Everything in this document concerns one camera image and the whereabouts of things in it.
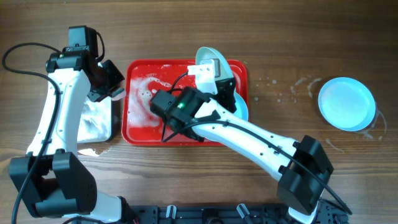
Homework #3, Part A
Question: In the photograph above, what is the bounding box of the light blue plate top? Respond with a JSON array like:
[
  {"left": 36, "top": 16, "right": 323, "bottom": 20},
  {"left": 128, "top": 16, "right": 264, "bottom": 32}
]
[{"left": 195, "top": 47, "right": 234, "bottom": 81}]

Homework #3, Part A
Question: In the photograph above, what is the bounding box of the light blue plate bottom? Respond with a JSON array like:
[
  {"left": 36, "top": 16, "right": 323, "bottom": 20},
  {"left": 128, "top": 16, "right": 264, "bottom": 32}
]
[{"left": 234, "top": 92, "right": 249, "bottom": 121}]

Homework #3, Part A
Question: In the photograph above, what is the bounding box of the pink sponge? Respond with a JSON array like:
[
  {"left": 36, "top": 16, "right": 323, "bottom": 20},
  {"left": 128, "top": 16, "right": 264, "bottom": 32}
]
[{"left": 111, "top": 88, "right": 126, "bottom": 101}]

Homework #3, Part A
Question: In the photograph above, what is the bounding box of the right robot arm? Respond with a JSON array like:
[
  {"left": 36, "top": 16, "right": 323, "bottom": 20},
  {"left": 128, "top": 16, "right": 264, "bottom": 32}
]
[{"left": 150, "top": 78, "right": 333, "bottom": 223}]

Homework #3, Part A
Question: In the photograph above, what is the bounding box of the black soap water tray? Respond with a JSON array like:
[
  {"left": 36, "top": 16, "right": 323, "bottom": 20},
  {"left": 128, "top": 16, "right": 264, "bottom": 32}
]
[{"left": 77, "top": 95, "right": 114, "bottom": 144}]

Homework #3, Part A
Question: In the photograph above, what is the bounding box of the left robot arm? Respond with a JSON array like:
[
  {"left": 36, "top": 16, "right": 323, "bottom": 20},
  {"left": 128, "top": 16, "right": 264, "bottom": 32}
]
[{"left": 9, "top": 26, "right": 138, "bottom": 223}]

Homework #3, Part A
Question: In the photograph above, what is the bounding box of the light blue plate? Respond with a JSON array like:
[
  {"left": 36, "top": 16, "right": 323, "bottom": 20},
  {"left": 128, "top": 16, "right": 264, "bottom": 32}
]
[
  {"left": 234, "top": 92, "right": 249, "bottom": 121},
  {"left": 317, "top": 77, "right": 376, "bottom": 132},
  {"left": 195, "top": 47, "right": 234, "bottom": 81}
]

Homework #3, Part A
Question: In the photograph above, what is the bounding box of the red plastic tray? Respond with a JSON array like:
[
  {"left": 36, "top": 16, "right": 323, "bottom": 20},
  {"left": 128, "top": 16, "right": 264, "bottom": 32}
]
[{"left": 121, "top": 59, "right": 249, "bottom": 147}]

